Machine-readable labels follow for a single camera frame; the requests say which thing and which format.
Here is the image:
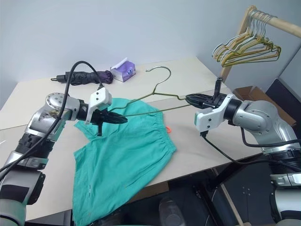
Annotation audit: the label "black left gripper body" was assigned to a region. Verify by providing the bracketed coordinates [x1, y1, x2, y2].
[90, 109, 111, 137]

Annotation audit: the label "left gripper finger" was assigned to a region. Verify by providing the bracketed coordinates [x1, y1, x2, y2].
[107, 116, 129, 125]
[108, 111, 128, 121]

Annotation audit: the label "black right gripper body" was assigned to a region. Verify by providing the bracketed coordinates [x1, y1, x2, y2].
[204, 77, 228, 111]

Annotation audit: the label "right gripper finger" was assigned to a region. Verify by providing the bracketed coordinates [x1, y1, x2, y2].
[187, 100, 209, 109]
[185, 93, 213, 102]

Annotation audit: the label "olive wire hanger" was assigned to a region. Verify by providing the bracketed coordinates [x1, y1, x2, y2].
[109, 65, 196, 118]

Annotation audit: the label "green shorts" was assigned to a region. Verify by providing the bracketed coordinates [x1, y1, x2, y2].
[72, 97, 177, 223]

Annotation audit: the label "brown cardboard box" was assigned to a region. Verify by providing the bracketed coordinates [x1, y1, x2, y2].
[232, 86, 297, 128]

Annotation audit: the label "purple tissue box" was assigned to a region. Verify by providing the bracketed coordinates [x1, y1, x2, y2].
[110, 57, 137, 83]

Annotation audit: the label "black folded umbrella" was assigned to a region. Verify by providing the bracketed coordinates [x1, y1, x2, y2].
[50, 70, 114, 86]

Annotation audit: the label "bunch of hangers on rack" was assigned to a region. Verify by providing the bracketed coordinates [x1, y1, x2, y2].
[221, 16, 282, 68]

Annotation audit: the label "black panel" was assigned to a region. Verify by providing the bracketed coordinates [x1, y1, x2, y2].
[264, 77, 301, 118]

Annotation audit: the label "wooden clothes rack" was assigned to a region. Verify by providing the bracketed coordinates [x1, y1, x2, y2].
[220, 5, 301, 83]

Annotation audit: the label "dark rounded shape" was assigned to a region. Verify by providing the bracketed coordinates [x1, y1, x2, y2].
[158, 195, 188, 226]

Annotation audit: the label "wooden bar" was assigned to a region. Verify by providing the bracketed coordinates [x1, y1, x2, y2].
[217, 182, 246, 226]

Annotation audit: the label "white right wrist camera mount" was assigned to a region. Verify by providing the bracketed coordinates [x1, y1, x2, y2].
[194, 94, 234, 131]

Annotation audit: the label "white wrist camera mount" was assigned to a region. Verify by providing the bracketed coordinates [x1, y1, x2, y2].
[85, 88, 113, 125]
[194, 94, 234, 131]

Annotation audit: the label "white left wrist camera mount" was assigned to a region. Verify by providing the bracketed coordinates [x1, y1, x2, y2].
[85, 88, 113, 125]

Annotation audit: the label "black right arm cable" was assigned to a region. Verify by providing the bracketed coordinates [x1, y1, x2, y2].
[199, 126, 301, 174]

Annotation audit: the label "gold wire hanger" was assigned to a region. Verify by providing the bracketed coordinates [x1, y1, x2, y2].
[217, 15, 280, 64]

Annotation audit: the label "white wire hanger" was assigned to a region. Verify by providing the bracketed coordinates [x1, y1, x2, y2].
[212, 11, 275, 58]
[215, 13, 277, 56]

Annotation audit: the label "black table frame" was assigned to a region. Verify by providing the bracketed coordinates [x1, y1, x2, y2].
[164, 161, 273, 226]

